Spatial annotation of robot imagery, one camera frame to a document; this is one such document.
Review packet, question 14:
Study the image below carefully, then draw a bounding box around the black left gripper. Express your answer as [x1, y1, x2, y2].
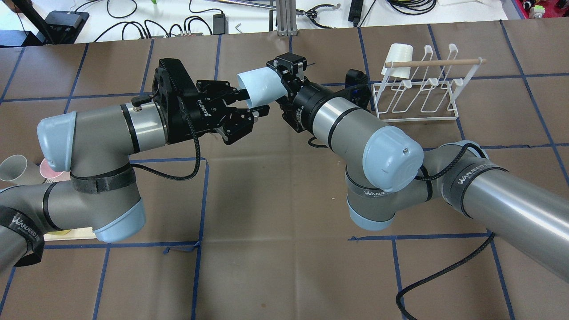
[152, 57, 270, 144]

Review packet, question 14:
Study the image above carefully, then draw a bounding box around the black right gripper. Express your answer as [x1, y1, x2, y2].
[267, 53, 369, 133]

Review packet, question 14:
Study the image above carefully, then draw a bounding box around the light blue cup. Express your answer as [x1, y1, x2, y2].
[236, 67, 287, 109]

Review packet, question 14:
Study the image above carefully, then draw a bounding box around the white cream plastic cup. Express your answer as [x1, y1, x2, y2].
[385, 43, 414, 80]

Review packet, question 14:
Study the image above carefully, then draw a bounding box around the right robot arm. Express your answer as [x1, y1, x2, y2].
[266, 53, 569, 281]

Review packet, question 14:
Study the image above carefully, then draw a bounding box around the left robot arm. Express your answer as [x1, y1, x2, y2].
[1, 58, 269, 272]

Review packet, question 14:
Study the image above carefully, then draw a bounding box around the pink plastic cup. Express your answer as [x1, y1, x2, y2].
[39, 159, 70, 184]

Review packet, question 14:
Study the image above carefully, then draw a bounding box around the grey plastic cup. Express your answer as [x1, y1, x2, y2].
[0, 154, 45, 185]

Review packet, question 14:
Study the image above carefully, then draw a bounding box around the black power adapter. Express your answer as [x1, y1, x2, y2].
[212, 13, 229, 35]

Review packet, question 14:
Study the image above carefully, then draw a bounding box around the cream plastic tray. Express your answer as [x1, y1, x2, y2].
[44, 227, 97, 241]

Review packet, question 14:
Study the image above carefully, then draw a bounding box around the aluminium frame post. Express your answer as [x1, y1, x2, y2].
[276, 0, 297, 36]

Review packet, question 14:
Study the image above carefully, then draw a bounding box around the white wire cup rack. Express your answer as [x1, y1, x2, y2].
[373, 43, 487, 122]

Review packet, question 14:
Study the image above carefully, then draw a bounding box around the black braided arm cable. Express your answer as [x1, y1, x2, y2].
[396, 232, 496, 320]

